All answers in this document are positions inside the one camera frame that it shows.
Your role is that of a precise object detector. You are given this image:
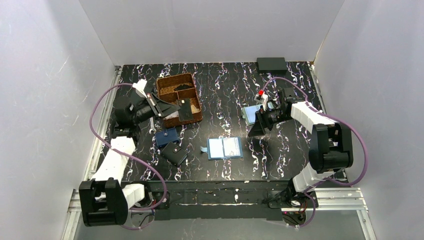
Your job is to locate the white credit card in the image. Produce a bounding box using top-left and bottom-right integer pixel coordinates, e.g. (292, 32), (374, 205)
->
(165, 111), (179, 120)

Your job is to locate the black card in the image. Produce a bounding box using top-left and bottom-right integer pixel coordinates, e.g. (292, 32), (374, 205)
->
(177, 98), (194, 122)
(174, 84), (195, 92)

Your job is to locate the blue card holder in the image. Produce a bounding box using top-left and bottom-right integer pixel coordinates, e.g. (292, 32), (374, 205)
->
(200, 137), (244, 160)

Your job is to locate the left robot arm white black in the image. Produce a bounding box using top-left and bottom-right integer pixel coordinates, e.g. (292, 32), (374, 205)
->
(78, 93), (180, 227)

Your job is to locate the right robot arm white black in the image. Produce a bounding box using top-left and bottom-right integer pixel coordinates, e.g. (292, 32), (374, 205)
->
(248, 88), (354, 195)

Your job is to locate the teal open card holder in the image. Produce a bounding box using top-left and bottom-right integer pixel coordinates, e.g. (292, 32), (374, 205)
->
(241, 104), (263, 126)

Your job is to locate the black card in basket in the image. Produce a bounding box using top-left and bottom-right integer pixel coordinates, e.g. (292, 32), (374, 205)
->
(174, 84), (195, 92)

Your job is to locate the striped white card in holder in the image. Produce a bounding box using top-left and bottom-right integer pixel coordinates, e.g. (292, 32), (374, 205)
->
(222, 137), (242, 158)

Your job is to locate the silver wrench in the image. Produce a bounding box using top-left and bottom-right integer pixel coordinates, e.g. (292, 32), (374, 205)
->
(148, 117), (157, 134)

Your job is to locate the dark blue pouch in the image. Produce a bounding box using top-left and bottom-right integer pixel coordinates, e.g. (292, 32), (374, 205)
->
(154, 127), (180, 148)

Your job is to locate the brown wicker divided basket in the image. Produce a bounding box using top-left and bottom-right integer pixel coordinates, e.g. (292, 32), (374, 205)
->
(156, 73), (203, 128)

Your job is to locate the tan item in basket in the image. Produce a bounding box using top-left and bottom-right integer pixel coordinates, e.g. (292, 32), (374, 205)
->
(191, 103), (202, 114)

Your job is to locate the black snap wallet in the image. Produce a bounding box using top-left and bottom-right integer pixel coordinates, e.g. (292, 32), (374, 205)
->
(161, 142), (188, 167)

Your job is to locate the black box back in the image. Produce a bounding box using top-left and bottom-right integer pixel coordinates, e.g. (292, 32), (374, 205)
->
(256, 57), (288, 74)

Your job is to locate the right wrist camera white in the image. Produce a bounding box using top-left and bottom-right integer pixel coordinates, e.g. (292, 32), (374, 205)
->
(254, 89), (269, 111)

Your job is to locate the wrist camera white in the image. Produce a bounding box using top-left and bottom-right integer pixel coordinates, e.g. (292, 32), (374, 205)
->
(254, 89), (269, 111)
(132, 79), (147, 99)

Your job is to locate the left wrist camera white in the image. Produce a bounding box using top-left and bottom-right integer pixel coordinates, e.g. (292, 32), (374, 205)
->
(132, 79), (147, 99)

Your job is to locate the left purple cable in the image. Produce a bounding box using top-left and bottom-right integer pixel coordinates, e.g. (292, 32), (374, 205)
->
(89, 82), (168, 231)

